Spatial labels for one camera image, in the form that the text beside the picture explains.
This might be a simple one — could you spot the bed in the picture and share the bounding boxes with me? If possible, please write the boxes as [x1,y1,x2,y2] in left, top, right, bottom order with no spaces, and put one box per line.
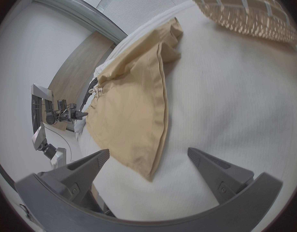
[42,0,297,220]

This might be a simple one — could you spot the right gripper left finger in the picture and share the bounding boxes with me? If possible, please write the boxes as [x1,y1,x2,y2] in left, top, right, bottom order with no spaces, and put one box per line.
[42,149,110,204]

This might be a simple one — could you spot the black T-shirt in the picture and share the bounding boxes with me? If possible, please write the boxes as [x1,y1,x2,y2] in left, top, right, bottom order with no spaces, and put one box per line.
[81,80,99,111]

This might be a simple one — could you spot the white garment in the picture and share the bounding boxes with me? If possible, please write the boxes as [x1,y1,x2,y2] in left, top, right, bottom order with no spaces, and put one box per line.
[93,61,113,80]

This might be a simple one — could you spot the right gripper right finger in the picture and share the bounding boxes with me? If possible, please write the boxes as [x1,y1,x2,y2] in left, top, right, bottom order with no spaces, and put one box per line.
[188,147,255,204]

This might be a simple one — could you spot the grey-green curtain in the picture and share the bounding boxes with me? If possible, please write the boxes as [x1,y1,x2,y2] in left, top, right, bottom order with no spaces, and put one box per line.
[32,0,128,44]

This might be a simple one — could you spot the round woven basket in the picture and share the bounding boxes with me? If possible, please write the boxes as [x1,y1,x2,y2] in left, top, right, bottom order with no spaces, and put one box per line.
[190,0,297,45]

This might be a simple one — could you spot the tan shorts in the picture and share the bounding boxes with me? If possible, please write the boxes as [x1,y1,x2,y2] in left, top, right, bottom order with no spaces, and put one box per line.
[85,17,183,182]

